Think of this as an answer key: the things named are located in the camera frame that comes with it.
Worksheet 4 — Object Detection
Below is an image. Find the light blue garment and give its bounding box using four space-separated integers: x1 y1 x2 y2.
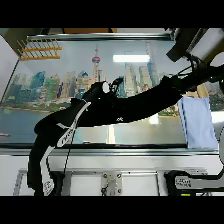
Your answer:
177 96 220 150

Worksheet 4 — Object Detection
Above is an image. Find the black cable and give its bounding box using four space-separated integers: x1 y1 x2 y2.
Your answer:
63 126 76 178

